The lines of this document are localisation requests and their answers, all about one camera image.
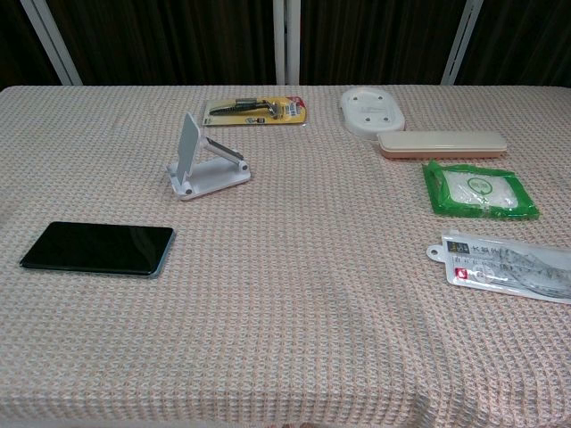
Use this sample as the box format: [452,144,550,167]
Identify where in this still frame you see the razor in yellow blister pack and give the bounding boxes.
[203,95,309,128]

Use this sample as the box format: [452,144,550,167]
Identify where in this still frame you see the dark pleated curtain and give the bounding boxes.
[0,0,571,92]

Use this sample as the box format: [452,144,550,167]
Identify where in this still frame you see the white folding phone stand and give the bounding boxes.
[166,111,252,202]

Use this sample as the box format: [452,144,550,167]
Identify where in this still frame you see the white upright frame post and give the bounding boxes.
[272,0,301,86]

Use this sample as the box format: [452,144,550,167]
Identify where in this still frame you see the pink waffle tablecloth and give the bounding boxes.
[0,84,571,428]

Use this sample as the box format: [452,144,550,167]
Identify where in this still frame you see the green plastic packet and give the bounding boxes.
[422,159,540,221]

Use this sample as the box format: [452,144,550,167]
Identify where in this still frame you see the clear packaged ruler set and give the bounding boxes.
[426,228,571,306]

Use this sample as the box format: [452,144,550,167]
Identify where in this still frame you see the white oval plastic dish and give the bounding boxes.
[339,86,406,136]

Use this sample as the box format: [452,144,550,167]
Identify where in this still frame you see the beige long plastic case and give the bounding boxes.
[377,129,509,161]

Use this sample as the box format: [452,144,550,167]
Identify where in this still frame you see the white slanted frame post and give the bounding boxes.
[440,0,485,86]
[20,0,84,86]

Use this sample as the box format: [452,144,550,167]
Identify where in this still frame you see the black smartphone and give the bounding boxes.
[19,221,176,280]

